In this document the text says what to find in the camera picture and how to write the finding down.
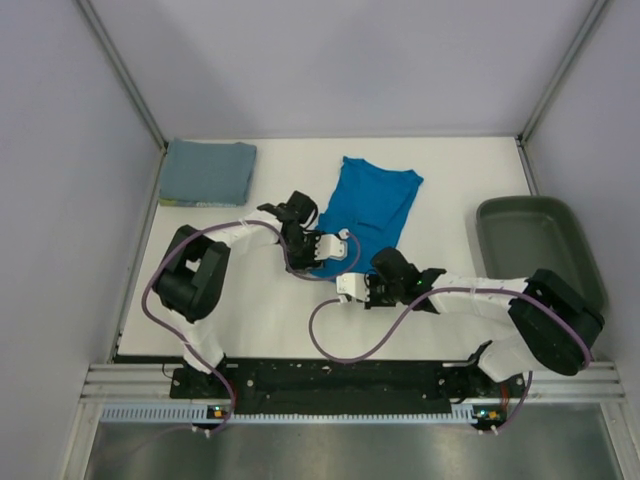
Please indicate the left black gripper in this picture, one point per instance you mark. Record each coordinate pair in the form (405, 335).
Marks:
(307, 261)

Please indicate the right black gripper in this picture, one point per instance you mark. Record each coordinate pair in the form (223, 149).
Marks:
(373, 300)

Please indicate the bright blue t shirt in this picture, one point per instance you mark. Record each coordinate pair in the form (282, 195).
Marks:
(373, 204)

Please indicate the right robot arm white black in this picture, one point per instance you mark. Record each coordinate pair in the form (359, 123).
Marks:
(551, 325)

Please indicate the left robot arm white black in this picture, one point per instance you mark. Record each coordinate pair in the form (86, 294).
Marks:
(191, 279)

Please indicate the folded grey-blue t shirt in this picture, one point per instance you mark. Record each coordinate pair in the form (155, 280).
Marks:
(214, 172)

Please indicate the dark green plastic bin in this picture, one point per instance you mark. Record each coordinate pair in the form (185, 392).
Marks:
(520, 234)

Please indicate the folded shirt with green print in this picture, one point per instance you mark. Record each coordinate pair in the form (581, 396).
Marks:
(194, 204)

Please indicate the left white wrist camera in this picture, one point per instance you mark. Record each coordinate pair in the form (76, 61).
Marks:
(332, 246)

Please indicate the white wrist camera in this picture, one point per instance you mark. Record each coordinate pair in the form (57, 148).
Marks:
(332, 246)
(352, 287)

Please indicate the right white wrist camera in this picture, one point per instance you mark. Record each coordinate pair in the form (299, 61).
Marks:
(352, 287)

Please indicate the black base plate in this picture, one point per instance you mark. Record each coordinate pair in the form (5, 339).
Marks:
(261, 380)

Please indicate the grey slotted cable duct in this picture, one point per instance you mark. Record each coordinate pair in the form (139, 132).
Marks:
(211, 413)

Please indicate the left aluminium corner post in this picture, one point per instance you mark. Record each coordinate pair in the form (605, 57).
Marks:
(95, 24)

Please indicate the aluminium corner post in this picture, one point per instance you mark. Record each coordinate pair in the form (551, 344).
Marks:
(95, 24)
(589, 25)

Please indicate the right aluminium corner post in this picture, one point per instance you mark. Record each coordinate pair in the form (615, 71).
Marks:
(589, 25)

